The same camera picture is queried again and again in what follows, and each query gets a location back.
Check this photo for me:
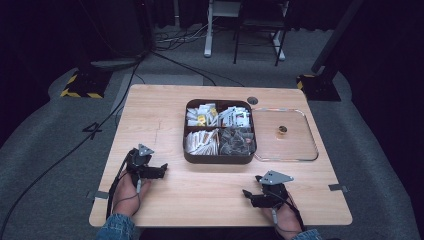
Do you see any slanted dark metal pole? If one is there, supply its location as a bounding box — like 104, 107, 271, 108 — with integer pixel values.
310, 0, 365, 75

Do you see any dark brown divided box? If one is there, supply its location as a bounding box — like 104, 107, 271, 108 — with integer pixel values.
182, 98, 257, 165

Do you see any clear lid with gold knob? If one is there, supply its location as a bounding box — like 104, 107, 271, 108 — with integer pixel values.
252, 106, 320, 163

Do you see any person's right hand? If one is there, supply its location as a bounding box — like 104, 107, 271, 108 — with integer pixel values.
264, 199, 304, 240

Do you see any thin cable with silver plug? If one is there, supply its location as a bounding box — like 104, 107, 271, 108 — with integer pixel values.
113, 179, 143, 216
270, 207, 302, 234

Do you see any yellow black striped stand base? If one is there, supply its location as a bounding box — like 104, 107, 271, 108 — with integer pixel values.
60, 67, 113, 100
296, 73, 342, 102

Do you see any black strap cable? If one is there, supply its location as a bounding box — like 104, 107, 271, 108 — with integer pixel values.
105, 149, 135, 222
282, 191, 307, 233

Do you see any long black floor cable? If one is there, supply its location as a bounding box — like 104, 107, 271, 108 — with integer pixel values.
0, 49, 149, 238

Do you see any pile of white orange sachets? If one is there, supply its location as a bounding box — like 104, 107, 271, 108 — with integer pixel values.
184, 128, 220, 156

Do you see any black metal chair frame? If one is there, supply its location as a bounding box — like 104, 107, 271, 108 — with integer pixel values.
232, 0, 290, 67

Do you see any white desk frame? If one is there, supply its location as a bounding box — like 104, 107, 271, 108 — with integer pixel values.
203, 0, 287, 62

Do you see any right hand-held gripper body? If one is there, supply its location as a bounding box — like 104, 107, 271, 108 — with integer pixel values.
257, 170, 295, 209

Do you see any pile of white yellow packets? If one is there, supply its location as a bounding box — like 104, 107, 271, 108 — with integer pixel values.
185, 103, 219, 128

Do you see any pile of grey tea bags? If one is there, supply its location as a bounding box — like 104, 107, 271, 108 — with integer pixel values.
219, 127, 256, 156

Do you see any person's left hand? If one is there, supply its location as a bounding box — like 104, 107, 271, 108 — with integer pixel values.
112, 171, 152, 218

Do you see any bundle of floor cables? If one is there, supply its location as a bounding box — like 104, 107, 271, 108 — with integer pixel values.
153, 21, 214, 53

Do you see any pile of white red packets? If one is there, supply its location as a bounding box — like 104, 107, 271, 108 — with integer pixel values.
218, 105, 252, 128

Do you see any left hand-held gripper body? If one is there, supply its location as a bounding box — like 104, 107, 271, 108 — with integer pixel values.
126, 143, 155, 183

